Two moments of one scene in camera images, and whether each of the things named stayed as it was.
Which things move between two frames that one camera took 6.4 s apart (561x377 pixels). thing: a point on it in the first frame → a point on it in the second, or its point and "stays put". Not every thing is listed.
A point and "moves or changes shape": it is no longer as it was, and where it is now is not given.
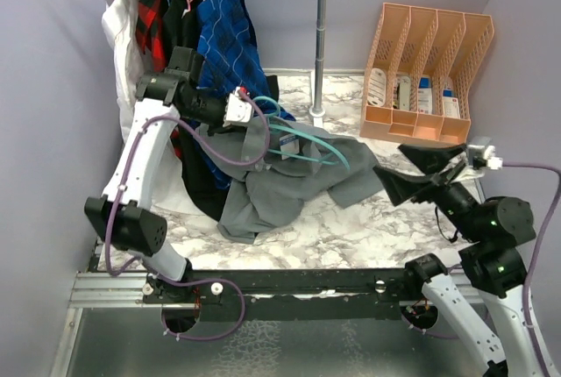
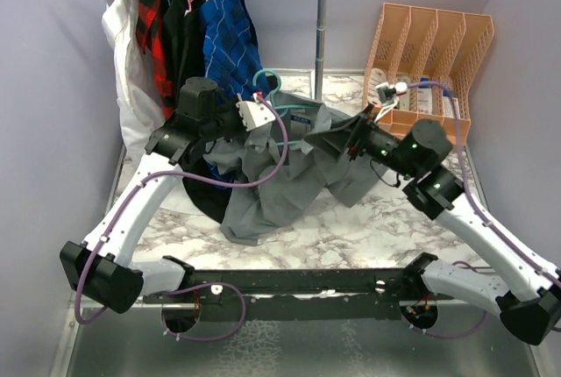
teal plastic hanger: x=304 y=134 → x=285 y=107
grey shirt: x=275 y=164 moves or changes shape
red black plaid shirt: x=151 y=16 stays put
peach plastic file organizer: x=422 y=72 stays put
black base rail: x=284 y=295 stays put
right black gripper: x=428 y=160 → x=337 y=140
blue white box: x=425 y=97 stays put
